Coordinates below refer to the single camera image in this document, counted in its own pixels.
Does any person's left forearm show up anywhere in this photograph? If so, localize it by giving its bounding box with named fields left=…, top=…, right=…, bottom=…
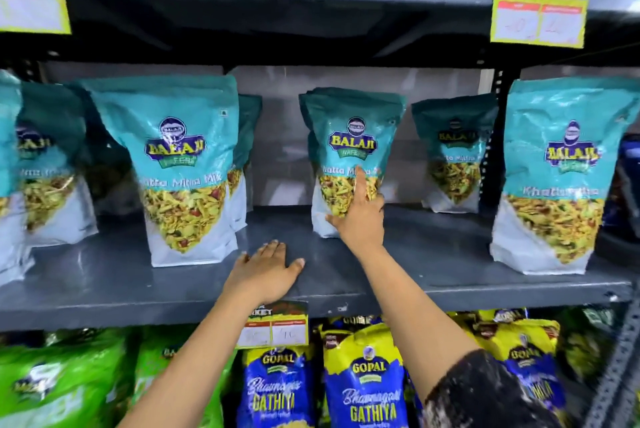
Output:
left=118, top=287, right=282, bottom=428

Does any yellow price tag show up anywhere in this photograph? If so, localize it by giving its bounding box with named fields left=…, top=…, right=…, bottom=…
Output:
left=0, top=0, right=72, bottom=36
left=236, top=301, right=310, bottom=349
left=490, top=0, right=589, bottom=50

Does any person's right forearm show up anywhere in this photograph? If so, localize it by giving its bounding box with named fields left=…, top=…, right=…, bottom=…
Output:
left=357, top=245, right=476, bottom=402

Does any blue and yellow snack packet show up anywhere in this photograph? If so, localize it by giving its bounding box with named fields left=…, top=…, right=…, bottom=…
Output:
left=472, top=317, right=571, bottom=416
left=236, top=344, right=317, bottom=428
left=319, top=322, right=412, bottom=428

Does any person's right hand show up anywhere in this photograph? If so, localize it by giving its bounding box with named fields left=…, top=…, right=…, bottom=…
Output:
left=325, top=166, right=386, bottom=257

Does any dark blue packet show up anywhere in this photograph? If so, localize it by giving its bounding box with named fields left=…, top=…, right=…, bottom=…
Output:
left=602, top=133, right=640, bottom=246

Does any person's left hand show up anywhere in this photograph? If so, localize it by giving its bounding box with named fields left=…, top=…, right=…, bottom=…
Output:
left=221, top=241, right=306, bottom=302

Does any teal snack pouch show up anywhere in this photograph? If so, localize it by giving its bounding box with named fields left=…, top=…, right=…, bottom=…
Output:
left=299, top=87, right=407, bottom=239

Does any grey shelf back panel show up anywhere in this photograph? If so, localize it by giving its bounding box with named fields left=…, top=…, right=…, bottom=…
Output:
left=40, top=62, right=497, bottom=208

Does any grey perforated shelf post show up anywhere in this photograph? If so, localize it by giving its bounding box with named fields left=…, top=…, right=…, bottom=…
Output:
left=582, top=285, right=640, bottom=428

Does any green snack packet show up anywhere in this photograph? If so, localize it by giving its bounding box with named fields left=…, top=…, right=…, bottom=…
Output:
left=0, top=328, right=132, bottom=428
left=557, top=307, right=617, bottom=386
left=131, top=325, right=237, bottom=428

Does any black perforated shelf post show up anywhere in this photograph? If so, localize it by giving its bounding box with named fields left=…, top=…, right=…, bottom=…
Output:
left=482, top=67, right=522, bottom=206

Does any black speckled sleeve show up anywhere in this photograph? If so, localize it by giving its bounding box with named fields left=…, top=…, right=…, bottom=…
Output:
left=422, top=349, right=563, bottom=428

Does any row of teal snack packets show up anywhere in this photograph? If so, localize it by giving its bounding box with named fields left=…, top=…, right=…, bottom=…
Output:
left=0, top=69, right=640, bottom=288

